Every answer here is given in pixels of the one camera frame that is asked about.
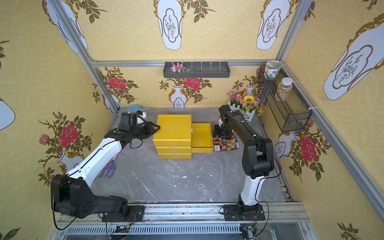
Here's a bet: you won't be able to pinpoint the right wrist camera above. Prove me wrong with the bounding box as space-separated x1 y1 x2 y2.
219 105 231 126

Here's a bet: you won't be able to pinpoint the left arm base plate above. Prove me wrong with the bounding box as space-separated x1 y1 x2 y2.
100 205 145 223

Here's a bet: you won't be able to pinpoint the yellow three-drawer cabinet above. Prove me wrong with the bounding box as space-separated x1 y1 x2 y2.
153 115 192 160

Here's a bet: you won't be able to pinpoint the flower box white fence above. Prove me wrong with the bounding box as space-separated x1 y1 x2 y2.
228 91 264 122

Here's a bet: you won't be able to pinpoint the small circuit board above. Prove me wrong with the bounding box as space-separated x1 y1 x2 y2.
115 225 131 234

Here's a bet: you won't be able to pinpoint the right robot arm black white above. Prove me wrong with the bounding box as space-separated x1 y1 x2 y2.
213 105 275 213

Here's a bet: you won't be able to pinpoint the pink artificial flowers in tray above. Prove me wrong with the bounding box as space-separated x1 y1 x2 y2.
170 63 192 73

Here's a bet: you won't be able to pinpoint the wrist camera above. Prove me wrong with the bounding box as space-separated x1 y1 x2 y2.
219 105 231 126
119 111 147 131

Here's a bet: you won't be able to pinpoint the glass jar patterned lid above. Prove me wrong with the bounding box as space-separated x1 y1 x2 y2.
264 60 282 81

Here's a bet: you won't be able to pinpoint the purple pink garden rake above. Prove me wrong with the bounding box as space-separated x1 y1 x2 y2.
99 154 119 178

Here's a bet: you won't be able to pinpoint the clear jar white lid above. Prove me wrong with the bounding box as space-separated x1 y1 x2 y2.
275 77 293 102

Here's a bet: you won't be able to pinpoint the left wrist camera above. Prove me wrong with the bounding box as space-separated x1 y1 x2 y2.
119 111 147 131

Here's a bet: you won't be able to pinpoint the light blue plastic scoop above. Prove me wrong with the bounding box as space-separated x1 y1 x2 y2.
126 105 150 113

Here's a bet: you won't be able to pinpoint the yellow drawer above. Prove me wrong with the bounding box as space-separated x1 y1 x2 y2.
191 123 214 153

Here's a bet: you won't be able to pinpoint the black wire mesh basket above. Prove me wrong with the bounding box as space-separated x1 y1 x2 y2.
259 66 312 132

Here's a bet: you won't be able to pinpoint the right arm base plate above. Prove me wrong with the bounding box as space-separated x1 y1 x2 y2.
222 204 266 222

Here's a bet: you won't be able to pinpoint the grey wall tray shelf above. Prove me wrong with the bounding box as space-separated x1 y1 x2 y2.
163 61 231 79

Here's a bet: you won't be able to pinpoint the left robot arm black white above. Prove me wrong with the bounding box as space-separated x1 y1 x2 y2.
51 121 161 220

